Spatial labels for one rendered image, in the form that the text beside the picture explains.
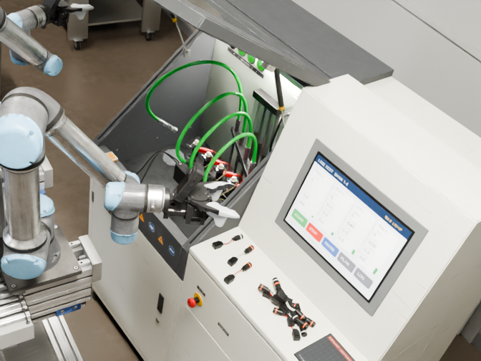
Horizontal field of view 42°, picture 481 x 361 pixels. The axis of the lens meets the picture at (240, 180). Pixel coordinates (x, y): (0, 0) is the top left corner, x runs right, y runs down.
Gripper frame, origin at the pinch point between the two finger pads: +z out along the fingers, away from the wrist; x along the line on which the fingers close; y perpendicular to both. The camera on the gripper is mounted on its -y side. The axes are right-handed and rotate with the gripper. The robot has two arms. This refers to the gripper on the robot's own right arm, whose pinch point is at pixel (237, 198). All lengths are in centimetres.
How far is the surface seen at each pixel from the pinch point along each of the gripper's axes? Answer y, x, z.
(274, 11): -19, -107, 23
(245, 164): 27, -63, 14
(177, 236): 46, -40, -10
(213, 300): 56, -19, 3
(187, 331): 84, -31, -2
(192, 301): 61, -24, -4
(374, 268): 22, 0, 46
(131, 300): 103, -66, -23
